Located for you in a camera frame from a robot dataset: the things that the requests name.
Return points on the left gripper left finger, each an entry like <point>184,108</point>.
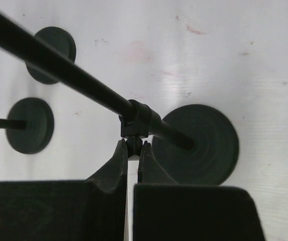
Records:
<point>90,209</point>

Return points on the black round-base clip stand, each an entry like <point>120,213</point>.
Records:
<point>29,125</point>

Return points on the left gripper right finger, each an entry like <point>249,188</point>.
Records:
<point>165,210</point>

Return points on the black shock-mount desk stand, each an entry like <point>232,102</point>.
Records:
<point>61,41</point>

